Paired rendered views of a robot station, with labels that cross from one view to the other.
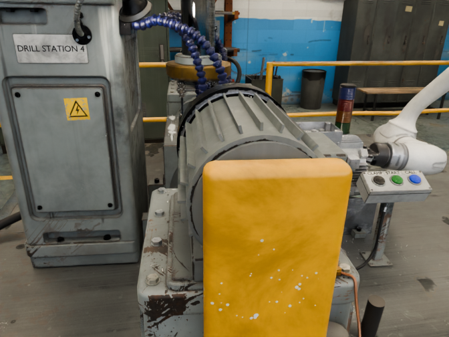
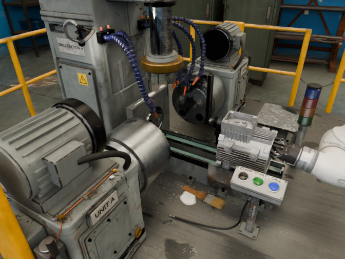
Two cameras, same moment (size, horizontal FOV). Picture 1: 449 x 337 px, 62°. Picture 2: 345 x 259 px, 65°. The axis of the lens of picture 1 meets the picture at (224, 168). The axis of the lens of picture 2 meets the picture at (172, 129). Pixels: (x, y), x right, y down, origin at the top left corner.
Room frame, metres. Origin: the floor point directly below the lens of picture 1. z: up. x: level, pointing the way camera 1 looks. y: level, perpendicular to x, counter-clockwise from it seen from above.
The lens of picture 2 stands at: (0.21, -0.63, 1.69)
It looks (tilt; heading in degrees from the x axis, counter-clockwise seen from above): 32 degrees down; 37
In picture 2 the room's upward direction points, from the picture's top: 1 degrees counter-clockwise
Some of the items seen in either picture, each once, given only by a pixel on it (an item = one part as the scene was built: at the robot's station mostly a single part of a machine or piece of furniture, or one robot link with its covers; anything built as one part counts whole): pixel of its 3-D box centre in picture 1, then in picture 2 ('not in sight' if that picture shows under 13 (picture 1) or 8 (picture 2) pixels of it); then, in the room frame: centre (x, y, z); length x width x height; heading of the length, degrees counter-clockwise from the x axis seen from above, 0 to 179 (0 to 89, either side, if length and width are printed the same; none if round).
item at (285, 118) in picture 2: not in sight; (279, 125); (1.65, -0.31, 0.86); 0.27 x 0.24 x 0.12; 7
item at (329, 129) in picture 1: (316, 138); (239, 126); (1.11, -0.28, 1.11); 0.12 x 0.11 x 0.07; 98
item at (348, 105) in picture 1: (345, 103); (310, 100); (1.44, -0.46, 1.14); 0.06 x 0.06 x 0.04
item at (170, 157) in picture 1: (162, 182); (145, 125); (1.06, 0.19, 0.97); 0.30 x 0.11 x 0.34; 7
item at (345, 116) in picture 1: (343, 115); (307, 110); (1.44, -0.46, 1.10); 0.06 x 0.06 x 0.04
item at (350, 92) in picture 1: (347, 92); (312, 91); (1.44, -0.46, 1.19); 0.06 x 0.06 x 0.04
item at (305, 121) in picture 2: (342, 126); (305, 118); (1.44, -0.46, 1.05); 0.06 x 0.06 x 0.04
